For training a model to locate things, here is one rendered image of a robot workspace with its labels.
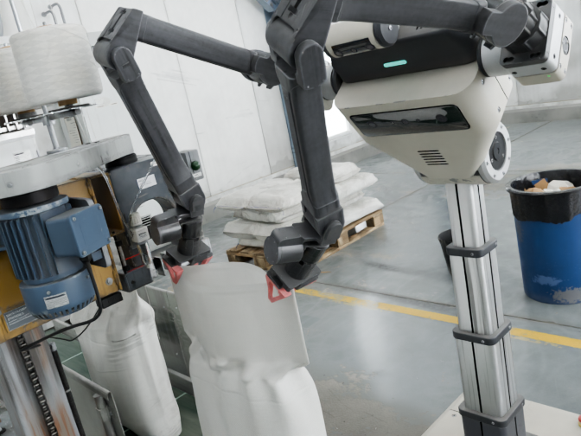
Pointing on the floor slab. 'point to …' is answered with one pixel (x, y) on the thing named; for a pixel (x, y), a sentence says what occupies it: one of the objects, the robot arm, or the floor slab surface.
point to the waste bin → (549, 235)
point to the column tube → (17, 392)
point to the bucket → (445, 246)
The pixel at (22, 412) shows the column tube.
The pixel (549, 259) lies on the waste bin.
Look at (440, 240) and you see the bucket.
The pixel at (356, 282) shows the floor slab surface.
